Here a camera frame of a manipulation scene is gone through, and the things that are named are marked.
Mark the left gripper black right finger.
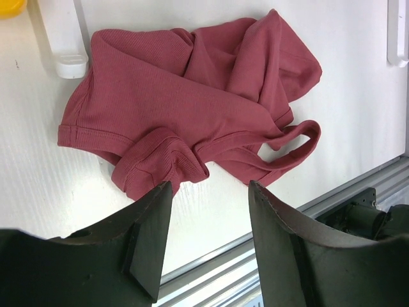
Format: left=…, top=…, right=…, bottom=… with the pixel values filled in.
left=249, top=181, right=408, bottom=306

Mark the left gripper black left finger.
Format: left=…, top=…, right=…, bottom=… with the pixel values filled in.
left=1, top=182, right=173, bottom=306

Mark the red tank top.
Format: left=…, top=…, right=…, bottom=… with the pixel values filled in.
left=58, top=10, right=322, bottom=200

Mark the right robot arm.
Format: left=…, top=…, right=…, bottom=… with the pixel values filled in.
left=316, top=187, right=408, bottom=240

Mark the white clothes rack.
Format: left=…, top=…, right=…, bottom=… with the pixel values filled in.
left=33, top=0, right=89, bottom=79

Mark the yellow plastic bin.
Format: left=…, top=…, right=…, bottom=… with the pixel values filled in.
left=0, top=0, right=27, bottom=20

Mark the aluminium rail frame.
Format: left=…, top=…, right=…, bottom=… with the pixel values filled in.
left=156, top=157, right=408, bottom=306

